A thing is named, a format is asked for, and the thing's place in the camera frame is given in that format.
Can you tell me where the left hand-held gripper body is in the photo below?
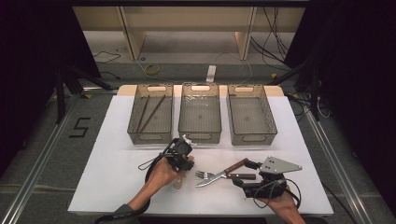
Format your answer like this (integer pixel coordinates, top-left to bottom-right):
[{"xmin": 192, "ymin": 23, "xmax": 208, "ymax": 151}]
[{"xmin": 161, "ymin": 134, "xmax": 197, "ymax": 172}]

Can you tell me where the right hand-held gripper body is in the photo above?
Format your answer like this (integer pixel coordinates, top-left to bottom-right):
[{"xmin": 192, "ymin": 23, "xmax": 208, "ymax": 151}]
[{"xmin": 243, "ymin": 156, "xmax": 303, "ymax": 200}]

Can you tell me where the wooden-handled steel knife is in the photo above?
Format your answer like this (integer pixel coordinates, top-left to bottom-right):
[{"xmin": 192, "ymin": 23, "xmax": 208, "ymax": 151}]
[{"xmin": 195, "ymin": 158, "xmax": 250, "ymax": 189}]

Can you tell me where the wooden-handled steel fork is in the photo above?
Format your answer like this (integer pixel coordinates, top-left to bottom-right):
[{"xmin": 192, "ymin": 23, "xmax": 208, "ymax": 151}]
[{"xmin": 194, "ymin": 170, "xmax": 257, "ymax": 182}]

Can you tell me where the smoky clear plastic bin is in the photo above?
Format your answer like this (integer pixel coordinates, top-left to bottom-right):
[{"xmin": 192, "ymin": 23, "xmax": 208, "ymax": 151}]
[
  {"xmin": 227, "ymin": 83, "xmax": 278, "ymax": 147},
  {"xmin": 126, "ymin": 83, "xmax": 174, "ymax": 145},
  {"xmin": 177, "ymin": 82, "xmax": 222, "ymax": 145}
]

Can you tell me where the brown wooden chopstick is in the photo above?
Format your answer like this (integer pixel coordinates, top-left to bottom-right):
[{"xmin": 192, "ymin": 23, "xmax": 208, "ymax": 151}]
[
  {"xmin": 139, "ymin": 94, "xmax": 167, "ymax": 133},
  {"xmin": 136, "ymin": 94, "xmax": 150, "ymax": 133}
]

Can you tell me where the person's left hand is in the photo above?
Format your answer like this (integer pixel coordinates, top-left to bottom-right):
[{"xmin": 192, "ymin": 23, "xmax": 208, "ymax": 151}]
[{"xmin": 148, "ymin": 155, "xmax": 188, "ymax": 195}]

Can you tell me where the person's right hand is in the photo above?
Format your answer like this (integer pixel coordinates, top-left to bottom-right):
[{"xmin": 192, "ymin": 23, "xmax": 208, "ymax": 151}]
[{"xmin": 259, "ymin": 186, "xmax": 302, "ymax": 216}]

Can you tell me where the yellow coil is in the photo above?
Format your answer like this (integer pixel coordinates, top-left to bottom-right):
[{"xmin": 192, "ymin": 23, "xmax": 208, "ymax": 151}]
[{"xmin": 144, "ymin": 63, "xmax": 162, "ymax": 77}]

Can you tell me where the black metal stand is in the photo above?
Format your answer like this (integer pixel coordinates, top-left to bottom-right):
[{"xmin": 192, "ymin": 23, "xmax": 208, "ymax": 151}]
[
  {"xmin": 55, "ymin": 63, "xmax": 115, "ymax": 125},
  {"xmin": 267, "ymin": 57, "xmax": 321, "ymax": 121}
]

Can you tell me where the white power strip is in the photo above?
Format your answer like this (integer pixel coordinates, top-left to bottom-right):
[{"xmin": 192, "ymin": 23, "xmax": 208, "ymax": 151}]
[{"xmin": 205, "ymin": 64, "xmax": 218, "ymax": 84}]

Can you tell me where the black curtain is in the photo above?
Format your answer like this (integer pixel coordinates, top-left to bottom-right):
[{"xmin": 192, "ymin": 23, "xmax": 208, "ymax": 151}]
[
  {"xmin": 284, "ymin": 0, "xmax": 396, "ymax": 206},
  {"xmin": 0, "ymin": 0, "xmax": 101, "ymax": 169}
]

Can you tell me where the beige cabinet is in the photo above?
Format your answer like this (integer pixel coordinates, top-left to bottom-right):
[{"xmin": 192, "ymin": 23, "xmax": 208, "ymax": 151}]
[{"xmin": 72, "ymin": 6, "xmax": 306, "ymax": 62}]

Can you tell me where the aluminium floor rail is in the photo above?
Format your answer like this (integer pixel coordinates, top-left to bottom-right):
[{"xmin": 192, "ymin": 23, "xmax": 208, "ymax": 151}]
[
  {"xmin": 303, "ymin": 108, "xmax": 373, "ymax": 224},
  {"xmin": 0, "ymin": 92, "xmax": 83, "ymax": 224}
]

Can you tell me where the tangle of cables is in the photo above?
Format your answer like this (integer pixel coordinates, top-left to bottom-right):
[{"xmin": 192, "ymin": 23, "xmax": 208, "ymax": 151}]
[{"xmin": 286, "ymin": 92, "xmax": 331, "ymax": 123}]

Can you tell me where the black floor cable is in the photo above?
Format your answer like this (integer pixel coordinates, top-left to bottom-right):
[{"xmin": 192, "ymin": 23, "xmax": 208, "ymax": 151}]
[{"xmin": 321, "ymin": 183, "xmax": 358, "ymax": 224}]

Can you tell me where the white cable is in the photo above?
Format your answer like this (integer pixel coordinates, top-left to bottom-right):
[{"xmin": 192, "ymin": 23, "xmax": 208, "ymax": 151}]
[{"xmin": 214, "ymin": 50, "xmax": 254, "ymax": 85}]

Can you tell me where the thin black cable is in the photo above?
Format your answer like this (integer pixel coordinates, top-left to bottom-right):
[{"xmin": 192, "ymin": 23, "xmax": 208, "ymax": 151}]
[{"xmin": 92, "ymin": 49, "xmax": 121, "ymax": 64}]

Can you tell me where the bundle of black cables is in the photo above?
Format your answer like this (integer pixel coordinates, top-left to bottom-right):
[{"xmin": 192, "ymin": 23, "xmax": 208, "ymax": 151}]
[{"xmin": 249, "ymin": 6, "xmax": 292, "ymax": 64}]

